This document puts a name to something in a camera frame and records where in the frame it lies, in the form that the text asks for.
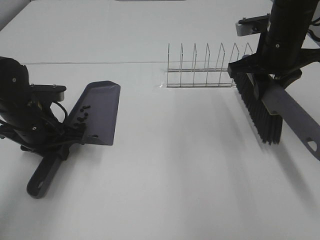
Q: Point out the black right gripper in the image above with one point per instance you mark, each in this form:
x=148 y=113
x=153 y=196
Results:
x=281 y=53

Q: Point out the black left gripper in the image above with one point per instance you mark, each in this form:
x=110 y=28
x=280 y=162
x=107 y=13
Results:
x=38 y=125

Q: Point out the pile of coffee beans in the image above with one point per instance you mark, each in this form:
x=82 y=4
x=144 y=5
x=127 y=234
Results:
x=79 y=120

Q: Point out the grey plastic dustpan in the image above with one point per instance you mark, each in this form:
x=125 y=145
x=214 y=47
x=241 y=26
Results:
x=103 y=96

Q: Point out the grey brush black bristles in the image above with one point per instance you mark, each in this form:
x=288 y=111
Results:
x=275 y=106

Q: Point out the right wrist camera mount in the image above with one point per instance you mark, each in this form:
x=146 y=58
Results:
x=252 y=25

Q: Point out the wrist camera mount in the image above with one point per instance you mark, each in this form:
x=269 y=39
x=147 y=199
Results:
x=54 y=93
x=252 y=25

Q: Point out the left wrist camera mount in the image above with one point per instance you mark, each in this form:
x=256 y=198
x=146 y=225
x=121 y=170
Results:
x=54 y=93

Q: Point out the metal wire rack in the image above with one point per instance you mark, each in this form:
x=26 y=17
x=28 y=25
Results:
x=207 y=73

